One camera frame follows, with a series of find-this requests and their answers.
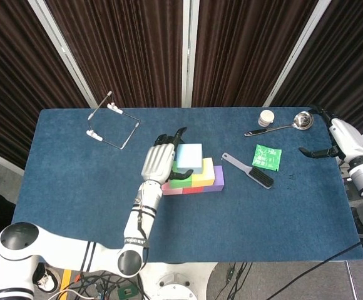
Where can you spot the pink white cube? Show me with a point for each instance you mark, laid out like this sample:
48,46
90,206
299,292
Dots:
169,189

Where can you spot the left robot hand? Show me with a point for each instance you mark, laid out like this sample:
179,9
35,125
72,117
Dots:
158,162

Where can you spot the orange cube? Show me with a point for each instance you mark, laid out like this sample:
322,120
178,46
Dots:
192,190

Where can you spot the yellow floor tape strip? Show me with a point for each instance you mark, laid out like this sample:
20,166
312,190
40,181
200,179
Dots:
65,279

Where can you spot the white partition frame post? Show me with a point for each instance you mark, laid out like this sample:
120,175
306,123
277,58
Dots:
299,47
190,47
62,47

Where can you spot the small green box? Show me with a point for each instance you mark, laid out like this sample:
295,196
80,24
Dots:
126,292

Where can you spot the grey brush black bristles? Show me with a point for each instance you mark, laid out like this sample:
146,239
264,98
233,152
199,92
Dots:
261,178

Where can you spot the purple cube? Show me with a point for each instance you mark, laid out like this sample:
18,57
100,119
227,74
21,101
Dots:
218,178

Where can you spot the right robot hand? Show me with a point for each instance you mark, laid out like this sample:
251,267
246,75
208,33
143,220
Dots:
350,140

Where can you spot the dark brown curtain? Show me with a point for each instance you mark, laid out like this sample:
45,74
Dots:
122,47
12,78
350,62
247,47

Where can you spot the light blue cube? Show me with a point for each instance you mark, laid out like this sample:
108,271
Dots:
189,157

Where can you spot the blue fabric table mat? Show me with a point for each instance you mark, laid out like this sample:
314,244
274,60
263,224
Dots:
231,231

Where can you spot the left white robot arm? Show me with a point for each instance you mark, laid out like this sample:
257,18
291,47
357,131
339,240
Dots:
75,250

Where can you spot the small white jar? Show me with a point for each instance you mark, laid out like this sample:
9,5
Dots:
266,118

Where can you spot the green cube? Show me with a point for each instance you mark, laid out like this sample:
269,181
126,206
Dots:
176,183

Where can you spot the green sachet packet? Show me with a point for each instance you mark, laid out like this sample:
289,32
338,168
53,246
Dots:
266,157

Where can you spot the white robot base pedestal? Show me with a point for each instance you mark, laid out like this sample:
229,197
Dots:
173,281

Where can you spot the yellow cube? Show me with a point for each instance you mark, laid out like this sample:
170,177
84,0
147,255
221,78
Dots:
206,175

